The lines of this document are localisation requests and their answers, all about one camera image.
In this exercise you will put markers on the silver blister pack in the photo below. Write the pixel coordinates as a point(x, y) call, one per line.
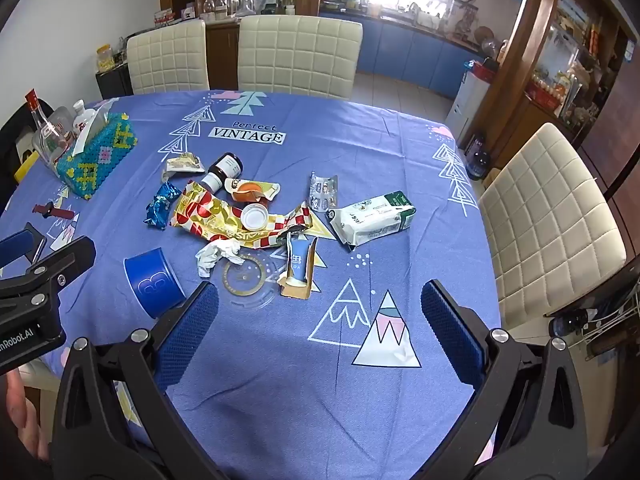
point(324, 192)

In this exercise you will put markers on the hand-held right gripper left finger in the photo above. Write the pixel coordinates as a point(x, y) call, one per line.
point(192, 330)

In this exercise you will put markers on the white bottle red label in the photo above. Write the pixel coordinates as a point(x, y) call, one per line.
point(82, 120)

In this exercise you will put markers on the blue tube cardboard box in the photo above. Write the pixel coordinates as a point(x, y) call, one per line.
point(299, 265)

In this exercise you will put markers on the dark blue water jug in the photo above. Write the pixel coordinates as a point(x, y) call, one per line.
point(479, 160)

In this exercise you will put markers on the black phone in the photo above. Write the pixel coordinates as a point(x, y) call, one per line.
point(39, 242)

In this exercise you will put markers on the brown medicine bottle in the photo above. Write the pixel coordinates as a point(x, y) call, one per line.
point(225, 167)

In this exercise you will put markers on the blue foil wrapper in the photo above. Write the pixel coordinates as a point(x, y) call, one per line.
point(161, 205)

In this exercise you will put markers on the blue kitchen cabinets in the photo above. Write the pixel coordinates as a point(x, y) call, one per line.
point(400, 50)

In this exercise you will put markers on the blue printed tablecloth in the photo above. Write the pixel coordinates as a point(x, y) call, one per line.
point(310, 360)

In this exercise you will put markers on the white green wet wipes packet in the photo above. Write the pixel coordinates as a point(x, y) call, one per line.
point(370, 217)

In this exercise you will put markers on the person's left hand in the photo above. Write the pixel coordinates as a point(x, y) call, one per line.
point(22, 410)

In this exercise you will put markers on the cream quilted dining chair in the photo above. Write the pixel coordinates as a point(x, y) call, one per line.
point(300, 55)
point(167, 57)
point(540, 230)

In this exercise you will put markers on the orange and cream food wrapper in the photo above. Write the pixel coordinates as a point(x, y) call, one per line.
point(250, 190)

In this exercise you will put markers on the white bottle cap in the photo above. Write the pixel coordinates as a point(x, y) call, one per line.
point(254, 217)

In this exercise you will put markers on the beaded teal tissue box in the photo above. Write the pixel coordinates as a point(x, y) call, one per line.
point(100, 160)

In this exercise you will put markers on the wooden grocery shelf cabinet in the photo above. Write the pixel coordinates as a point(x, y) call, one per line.
point(565, 75)

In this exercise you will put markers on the black side cabinet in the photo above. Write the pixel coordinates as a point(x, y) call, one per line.
point(114, 85)

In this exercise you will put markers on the wooden display cabinet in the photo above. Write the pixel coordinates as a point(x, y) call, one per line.
point(222, 55)

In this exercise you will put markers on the yellow filled jar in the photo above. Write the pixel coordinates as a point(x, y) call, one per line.
point(104, 59)

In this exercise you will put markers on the red gold snack wrapper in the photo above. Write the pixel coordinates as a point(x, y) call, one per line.
point(215, 220)

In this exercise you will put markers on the white water dispenser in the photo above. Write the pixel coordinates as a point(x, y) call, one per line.
point(467, 105)

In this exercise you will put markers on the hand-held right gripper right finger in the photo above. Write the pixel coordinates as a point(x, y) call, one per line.
point(452, 340)

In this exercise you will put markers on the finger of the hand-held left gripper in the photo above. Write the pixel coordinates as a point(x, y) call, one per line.
point(15, 248)
point(60, 265)

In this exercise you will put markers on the white tissue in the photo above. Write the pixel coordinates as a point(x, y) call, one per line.
point(215, 255)

